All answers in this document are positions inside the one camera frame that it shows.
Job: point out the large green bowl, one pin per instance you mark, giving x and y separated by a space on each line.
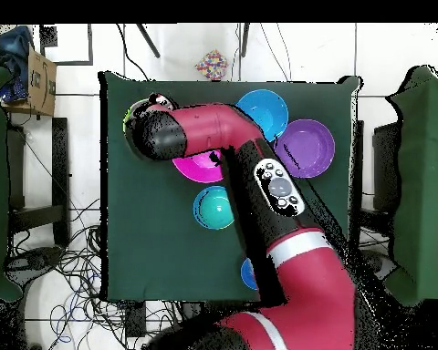
127 117

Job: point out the large pink bowl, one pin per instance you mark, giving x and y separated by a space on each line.
197 166

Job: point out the small light blue bowl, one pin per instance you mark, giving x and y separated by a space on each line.
213 208

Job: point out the purple bowl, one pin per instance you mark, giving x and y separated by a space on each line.
310 149

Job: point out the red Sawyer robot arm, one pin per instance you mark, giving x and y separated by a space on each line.
277 240

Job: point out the multicoloured bundle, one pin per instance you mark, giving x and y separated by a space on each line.
212 64

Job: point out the large blue bowl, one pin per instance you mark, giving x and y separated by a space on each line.
266 109

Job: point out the cardboard box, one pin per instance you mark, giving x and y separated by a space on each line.
40 80

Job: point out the dark green table cloth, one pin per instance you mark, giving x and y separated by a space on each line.
146 240

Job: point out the blue cloth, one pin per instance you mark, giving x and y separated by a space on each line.
14 44

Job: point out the small dark blue bowl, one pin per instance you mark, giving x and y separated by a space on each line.
247 274

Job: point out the black bench frame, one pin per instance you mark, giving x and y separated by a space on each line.
60 175

